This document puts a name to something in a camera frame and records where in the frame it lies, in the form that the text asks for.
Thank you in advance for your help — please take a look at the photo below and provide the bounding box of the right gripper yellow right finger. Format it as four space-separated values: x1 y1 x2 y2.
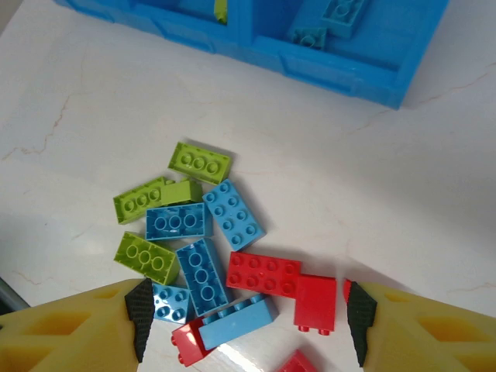
346 281 496 372

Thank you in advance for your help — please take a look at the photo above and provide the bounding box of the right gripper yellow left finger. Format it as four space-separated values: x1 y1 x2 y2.
0 277 155 372

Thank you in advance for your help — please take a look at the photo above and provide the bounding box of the small blue lego brick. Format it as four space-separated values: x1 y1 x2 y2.
288 26 329 52

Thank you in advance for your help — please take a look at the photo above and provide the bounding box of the small green lego brick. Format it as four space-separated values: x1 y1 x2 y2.
160 179 204 207

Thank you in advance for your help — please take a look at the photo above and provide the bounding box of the blue three-compartment plastic bin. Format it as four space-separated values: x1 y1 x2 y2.
53 0 450 112

